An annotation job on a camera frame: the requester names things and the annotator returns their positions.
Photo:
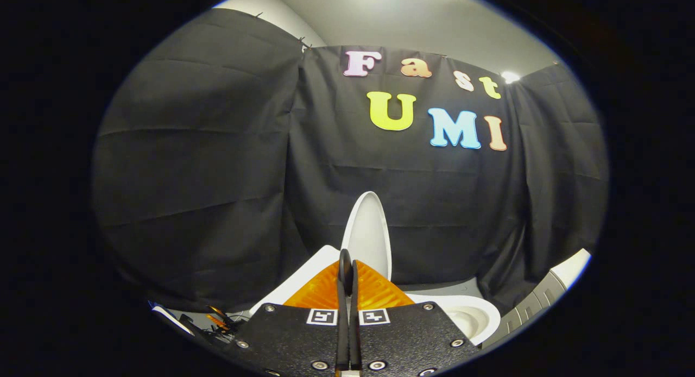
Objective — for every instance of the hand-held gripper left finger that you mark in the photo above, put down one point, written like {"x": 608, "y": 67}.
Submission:
{"x": 293, "y": 339}

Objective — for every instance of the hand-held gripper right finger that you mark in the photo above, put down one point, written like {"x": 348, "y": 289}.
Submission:
{"x": 407, "y": 339}

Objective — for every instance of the white toilet lid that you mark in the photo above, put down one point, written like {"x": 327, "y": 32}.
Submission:
{"x": 369, "y": 230}

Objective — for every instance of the white toilet tank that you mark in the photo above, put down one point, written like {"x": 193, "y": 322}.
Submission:
{"x": 304, "y": 279}

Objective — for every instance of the white toilet bowl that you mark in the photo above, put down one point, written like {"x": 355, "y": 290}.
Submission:
{"x": 472, "y": 317}

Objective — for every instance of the grey slotted cabinet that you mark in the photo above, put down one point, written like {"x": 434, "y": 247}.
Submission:
{"x": 537, "y": 301}

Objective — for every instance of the black backdrop cloth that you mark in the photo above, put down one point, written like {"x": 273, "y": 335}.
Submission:
{"x": 217, "y": 176}

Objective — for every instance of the small rectangular ceiling light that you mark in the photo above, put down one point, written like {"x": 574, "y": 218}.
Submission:
{"x": 510, "y": 77}

